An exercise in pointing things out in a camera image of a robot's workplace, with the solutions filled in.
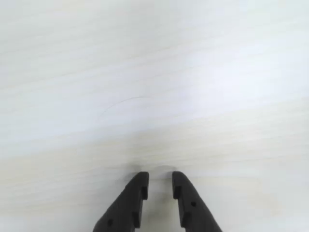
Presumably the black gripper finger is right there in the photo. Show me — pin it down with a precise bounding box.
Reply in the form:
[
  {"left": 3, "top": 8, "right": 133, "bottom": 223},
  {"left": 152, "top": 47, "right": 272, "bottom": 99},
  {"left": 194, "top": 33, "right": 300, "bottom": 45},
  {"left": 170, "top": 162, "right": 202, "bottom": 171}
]
[
  {"left": 93, "top": 171, "right": 150, "bottom": 232},
  {"left": 171, "top": 171, "right": 223, "bottom": 232}
]

